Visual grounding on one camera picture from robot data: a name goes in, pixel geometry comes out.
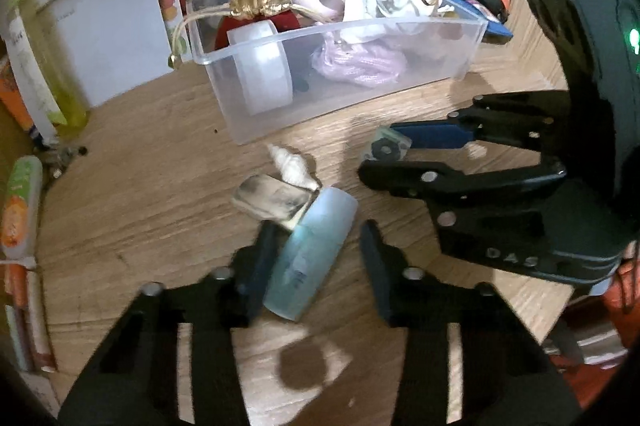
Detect small metal clip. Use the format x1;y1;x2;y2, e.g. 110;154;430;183
42;146;88;178

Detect wooden desktop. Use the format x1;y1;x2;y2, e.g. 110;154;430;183
30;0;576;426

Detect clear plastic storage box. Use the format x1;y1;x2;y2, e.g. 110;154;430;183
186;0;488;146

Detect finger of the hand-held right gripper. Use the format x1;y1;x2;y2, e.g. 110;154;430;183
390;91;566;152
357;159;568;207

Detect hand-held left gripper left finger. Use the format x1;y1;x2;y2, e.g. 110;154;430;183
57;220;278;426

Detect red pouch with gold trim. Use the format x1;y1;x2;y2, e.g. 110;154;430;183
169;0;303;68

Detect green and orange tube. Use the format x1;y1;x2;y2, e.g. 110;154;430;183
0;155;45;263

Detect small clear packet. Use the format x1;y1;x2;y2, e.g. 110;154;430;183
361;127;413;163

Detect blue zip pouch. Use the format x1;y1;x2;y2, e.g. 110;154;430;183
442;0;515;44

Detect yellow-green bottle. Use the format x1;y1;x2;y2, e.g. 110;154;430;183
0;0;91;142

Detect light blue bottle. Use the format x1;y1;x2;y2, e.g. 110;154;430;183
262;186;360;322

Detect silver metal tin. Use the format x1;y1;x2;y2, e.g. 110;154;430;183
232;175;321;232

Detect white paper sheets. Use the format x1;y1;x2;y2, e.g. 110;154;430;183
50;0;173;107

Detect orange box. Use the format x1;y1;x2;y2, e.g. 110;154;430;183
0;56;36;132

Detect fruit print carton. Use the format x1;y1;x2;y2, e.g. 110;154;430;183
154;0;193;63

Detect white tape roll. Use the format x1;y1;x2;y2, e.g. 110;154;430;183
227;20;295;116

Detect orange and white sachet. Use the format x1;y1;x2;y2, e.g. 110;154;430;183
0;256;58;374

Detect white seashell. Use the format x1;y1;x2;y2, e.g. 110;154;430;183
267;143;321;189

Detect pink rope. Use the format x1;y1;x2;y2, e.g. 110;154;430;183
312;31;408;88

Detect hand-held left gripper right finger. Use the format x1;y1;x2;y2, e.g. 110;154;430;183
360;220;583;426

